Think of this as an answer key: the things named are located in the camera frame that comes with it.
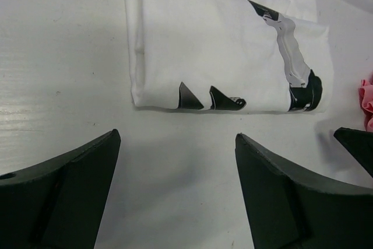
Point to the pink t shirt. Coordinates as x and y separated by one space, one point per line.
365 101

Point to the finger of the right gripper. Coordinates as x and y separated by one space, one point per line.
358 144

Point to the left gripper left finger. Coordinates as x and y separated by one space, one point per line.
59 203

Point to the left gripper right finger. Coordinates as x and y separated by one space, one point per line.
289 206

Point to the white t shirt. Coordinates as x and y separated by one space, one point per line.
220 54

